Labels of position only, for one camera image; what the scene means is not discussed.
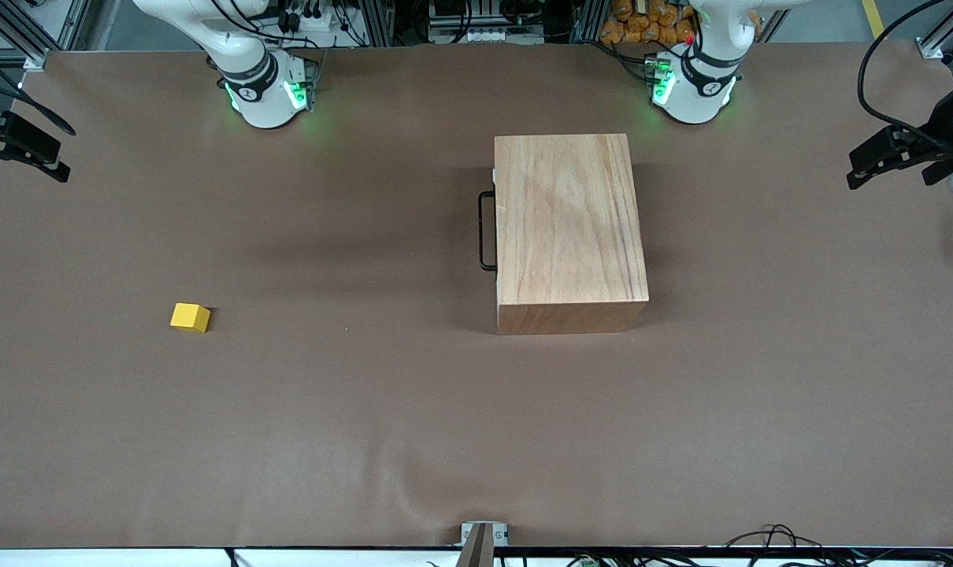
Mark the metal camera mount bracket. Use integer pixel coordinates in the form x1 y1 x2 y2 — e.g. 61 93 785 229
455 521 511 567

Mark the wooden drawer with black handle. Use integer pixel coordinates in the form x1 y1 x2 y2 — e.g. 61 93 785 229
477 165 500 273

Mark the yellow block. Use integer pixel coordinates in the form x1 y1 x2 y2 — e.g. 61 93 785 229
169 303 212 334

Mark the black cable bundle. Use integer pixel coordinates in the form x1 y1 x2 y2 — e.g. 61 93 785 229
717 523 953 567

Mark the aluminium frame post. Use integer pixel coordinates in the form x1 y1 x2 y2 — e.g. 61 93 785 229
916 0 953 62
0 0 91 73

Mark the wooden cabinet box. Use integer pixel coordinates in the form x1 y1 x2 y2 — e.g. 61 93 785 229
494 133 651 336

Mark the brown table cover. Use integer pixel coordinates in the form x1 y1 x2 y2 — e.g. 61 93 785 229
0 39 953 550

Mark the power strip with black plugs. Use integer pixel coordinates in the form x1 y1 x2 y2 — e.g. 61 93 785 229
276 0 351 36

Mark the orange objects pile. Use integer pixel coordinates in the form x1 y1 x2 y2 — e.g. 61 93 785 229
600 0 699 46

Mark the white power strip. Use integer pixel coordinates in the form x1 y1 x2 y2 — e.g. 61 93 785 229
432 27 510 45

